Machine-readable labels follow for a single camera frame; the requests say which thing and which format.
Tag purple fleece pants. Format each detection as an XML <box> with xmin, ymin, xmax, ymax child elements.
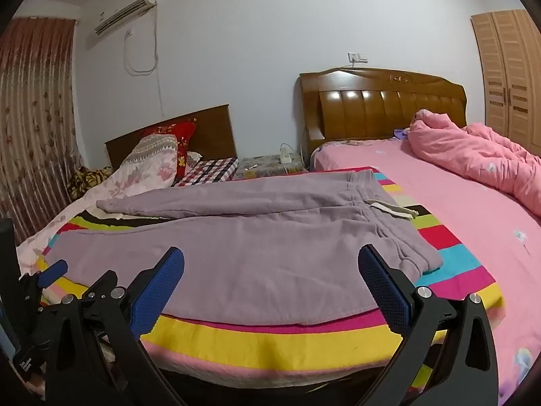
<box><xmin>45</xmin><ymin>170</ymin><xmax>443</xmax><ymax>326</ymax></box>

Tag rainbow striped blanket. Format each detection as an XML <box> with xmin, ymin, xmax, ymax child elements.
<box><xmin>35</xmin><ymin>167</ymin><xmax>504</xmax><ymax>388</ymax></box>

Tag yellow black patterned cloth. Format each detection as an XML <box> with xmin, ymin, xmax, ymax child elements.
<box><xmin>66</xmin><ymin>166</ymin><xmax>113</xmax><ymax>202</ymax></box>

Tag brown striped curtain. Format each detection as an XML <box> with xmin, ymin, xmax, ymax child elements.
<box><xmin>1</xmin><ymin>18</ymin><xmax>81</xmax><ymax>243</ymax></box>

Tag pink bed sheet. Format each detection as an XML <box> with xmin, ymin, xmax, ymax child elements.
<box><xmin>313</xmin><ymin>139</ymin><xmax>540</xmax><ymax>401</ymax></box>

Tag floral pink white quilt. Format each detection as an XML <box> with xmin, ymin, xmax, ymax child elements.
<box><xmin>17</xmin><ymin>134</ymin><xmax>178</xmax><ymax>273</ymax></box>

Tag plaid checkered cloth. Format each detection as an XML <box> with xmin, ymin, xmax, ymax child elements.
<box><xmin>174</xmin><ymin>158</ymin><xmax>238</xmax><ymax>187</ymax></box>

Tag white power strip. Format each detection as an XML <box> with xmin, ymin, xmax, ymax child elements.
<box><xmin>280</xmin><ymin>143</ymin><xmax>295</xmax><ymax>165</ymax></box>

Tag nightstand with floral cover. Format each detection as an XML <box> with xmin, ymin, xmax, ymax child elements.
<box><xmin>233</xmin><ymin>153</ymin><xmax>307</xmax><ymax>180</ymax></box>

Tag red embroidered pillow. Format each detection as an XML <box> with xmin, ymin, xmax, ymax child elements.
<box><xmin>141</xmin><ymin>119</ymin><xmax>197</xmax><ymax>181</ymax></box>

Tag small dark wooden headboard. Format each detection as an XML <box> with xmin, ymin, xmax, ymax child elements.
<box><xmin>105</xmin><ymin>105</ymin><xmax>237</xmax><ymax>171</ymax></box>

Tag large brown wooden headboard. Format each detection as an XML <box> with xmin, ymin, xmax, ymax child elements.
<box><xmin>299</xmin><ymin>68</ymin><xmax>467</xmax><ymax>157</ymax></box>

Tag light wooden wardrobe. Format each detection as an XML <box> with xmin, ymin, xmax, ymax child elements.
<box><xmin>470</xmin><ymin>9</ymin><xmax>540</xmax><ymax>155</ymax></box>

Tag white air conditioner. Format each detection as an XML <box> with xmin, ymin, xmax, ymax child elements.
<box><xmin>94</xmin><ymin>0</ymin><xmax>157</xmax><ymax>37</ymax></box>

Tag air conditioner cable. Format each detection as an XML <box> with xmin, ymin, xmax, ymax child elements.
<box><xmin>123</xmin><ymin>4</ymin><xmax>166</xmax><ymax>119</ymax></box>

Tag white wall socket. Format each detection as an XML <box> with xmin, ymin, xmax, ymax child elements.
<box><xmin>348</xmin><ymin>52</ymin><xmax>369</xmax><ymax>64</ymax></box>

